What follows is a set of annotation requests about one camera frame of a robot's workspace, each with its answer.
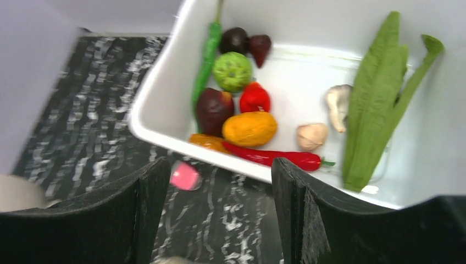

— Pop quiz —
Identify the red chili pepper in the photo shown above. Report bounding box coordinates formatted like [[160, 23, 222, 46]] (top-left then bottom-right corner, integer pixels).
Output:
[[222, 141, 336, 172]]

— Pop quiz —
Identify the red tomato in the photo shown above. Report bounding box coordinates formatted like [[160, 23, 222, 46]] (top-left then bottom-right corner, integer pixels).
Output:
[[239, 82, 271, 113]]

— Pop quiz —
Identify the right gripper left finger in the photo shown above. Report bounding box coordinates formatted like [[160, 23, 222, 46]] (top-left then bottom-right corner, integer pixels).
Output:
[[1, 157, 171, 263]]

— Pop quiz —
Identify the long green chili pepper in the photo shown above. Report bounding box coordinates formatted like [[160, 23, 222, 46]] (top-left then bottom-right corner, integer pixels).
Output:
[[191, 0, 224, 133]]

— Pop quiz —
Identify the dark purple fruit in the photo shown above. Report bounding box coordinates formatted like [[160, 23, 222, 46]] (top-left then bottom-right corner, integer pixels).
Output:
[[196, 87, 235, 138], [218, 27, 249, 55]]

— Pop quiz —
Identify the dark purple fruit front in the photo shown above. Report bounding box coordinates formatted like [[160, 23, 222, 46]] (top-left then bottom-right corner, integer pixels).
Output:
[[196, 87, 235, 138]]

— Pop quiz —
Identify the orange fruit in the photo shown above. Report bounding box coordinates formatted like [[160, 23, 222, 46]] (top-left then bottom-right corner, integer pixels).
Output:
[[222, 112, 278, 147]]

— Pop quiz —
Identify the garlic bulb beige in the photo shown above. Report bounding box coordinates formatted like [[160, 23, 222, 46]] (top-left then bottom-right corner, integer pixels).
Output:
[[296, 123, 329, 151]]

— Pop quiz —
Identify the white plastic bin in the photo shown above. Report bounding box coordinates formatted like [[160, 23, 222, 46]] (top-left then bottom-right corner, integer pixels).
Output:
[[130, 1, 465, 208]]

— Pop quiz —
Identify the dark red fruit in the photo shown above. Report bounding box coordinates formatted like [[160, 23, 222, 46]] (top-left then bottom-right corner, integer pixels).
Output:
[[248, 34, 272, 68]]

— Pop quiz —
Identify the green leafy vegetable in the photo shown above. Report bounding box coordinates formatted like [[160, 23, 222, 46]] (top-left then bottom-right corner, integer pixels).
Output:
[[342, 11, 444, 192]]

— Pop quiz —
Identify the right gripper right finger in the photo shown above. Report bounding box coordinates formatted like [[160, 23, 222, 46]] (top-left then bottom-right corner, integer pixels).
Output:
[[271, 158, 465, 263]]

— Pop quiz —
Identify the green bumpy fruit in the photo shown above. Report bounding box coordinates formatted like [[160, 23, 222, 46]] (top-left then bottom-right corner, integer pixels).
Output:
[[212, 52, 253, 93]]

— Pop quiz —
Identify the beige mushroom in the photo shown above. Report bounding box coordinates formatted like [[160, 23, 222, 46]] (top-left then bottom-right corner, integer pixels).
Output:
[[325, 84, 353, 133]]

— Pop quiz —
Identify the pink small cube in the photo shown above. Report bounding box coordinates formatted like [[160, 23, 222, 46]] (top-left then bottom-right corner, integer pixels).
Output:
[[170, 161, 201, 191]]

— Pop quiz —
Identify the dark purple fruit back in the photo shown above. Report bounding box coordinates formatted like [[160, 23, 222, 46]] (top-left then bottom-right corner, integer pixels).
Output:
[[218, 27, 249, 55]]

